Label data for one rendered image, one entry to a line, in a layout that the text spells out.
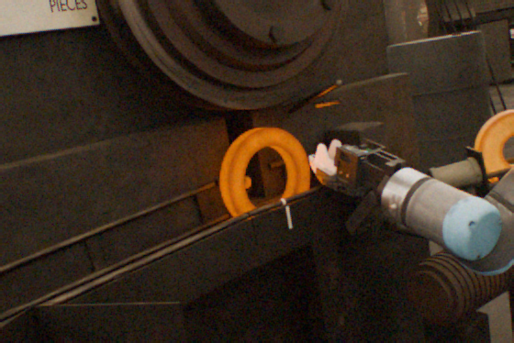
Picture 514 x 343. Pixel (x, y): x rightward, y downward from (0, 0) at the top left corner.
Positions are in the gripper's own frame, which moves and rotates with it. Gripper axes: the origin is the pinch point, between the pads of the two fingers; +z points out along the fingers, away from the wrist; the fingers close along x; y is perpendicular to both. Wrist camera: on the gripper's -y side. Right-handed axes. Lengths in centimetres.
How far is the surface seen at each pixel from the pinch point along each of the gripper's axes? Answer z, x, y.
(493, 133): -19.0, -28.2, 5.8
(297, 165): -1.9, 6.1, 1.7
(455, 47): 125, -224, -33
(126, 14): 4.9, 34.7, 30.7
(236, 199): -2.8, 20.6, -0.5
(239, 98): 0.2, 18.0, 16.2
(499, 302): 5, -97, -81
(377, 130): -4.3, -12.1, 5.2
